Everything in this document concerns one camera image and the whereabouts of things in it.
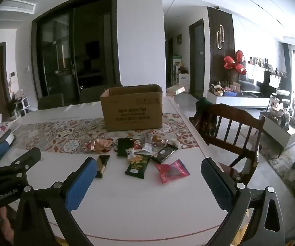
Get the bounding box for dark hallway door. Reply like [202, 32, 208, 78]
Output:
[189, 18, 205, 98]

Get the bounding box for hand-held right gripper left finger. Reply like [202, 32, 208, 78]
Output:
[10, 157, 98, 246]

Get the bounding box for brown cardboard box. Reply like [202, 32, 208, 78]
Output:
[100, 84, 163, 132]

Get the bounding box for floral tissue box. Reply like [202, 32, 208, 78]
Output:
[0, 122, 16, 144]

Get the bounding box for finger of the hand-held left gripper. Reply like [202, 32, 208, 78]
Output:
[10, 147, 41, 171]
[0, 168, 32, 188]

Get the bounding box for black snack packet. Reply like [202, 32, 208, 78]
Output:
[151, 143, 178, 163]

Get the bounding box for flat cardboard box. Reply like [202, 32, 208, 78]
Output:
[166, 85, 186, 96]

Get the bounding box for pink snack packet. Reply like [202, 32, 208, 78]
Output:
[156, 159, 190, 183]

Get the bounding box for red foil balloon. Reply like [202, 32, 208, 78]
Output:
[223, 50, 248, 75]

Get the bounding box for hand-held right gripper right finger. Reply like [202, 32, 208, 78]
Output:
[201, 157, 287, 246]

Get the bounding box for white low cabinet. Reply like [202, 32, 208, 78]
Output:
[207, 90, 271, 108]

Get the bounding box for patterned table runner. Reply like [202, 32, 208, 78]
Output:
[11, 113, 199, 154]

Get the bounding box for ceiling air vent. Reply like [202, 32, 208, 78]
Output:
[0, 0, 36, 13]

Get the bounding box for copper foil snack wrapper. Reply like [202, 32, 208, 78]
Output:
[83, 138, 114, 153]

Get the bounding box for white storage cubes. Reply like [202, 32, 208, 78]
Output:
[17, 96, 30, 116]

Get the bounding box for dark glass sliding door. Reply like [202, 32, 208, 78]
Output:
[32, 0, 120, 105]

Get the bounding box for dark green cloth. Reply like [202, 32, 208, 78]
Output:
[195, 98, 218, 136]

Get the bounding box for dark green snack packet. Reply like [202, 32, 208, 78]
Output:
[114, 138, 134, 157]

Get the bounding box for clear candy wrapper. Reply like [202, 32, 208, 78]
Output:
[147, 133, 169, 146]

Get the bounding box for white side cabinet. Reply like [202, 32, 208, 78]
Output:
[261, 111, 295, 154]

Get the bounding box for white loop wall ornament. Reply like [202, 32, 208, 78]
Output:
[216, 25, 225, 50]

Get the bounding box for white hallway shelf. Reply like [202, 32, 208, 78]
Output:
[172, 55, 189, 88]

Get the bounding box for green upholstered chair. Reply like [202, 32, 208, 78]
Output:
[38, 93, 65, 110]
[79, 84, 123, 104]

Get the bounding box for person's left hand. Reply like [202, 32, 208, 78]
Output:
[0, 206, 16, 240]

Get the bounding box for grey sofa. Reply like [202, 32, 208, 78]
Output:
[238, 74, 271, 93]

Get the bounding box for dark wooden chair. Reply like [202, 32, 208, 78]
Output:
[188, 104, 266, 185]

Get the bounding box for black and tan snack bar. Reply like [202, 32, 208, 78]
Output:
[95, 155, 111, 179]

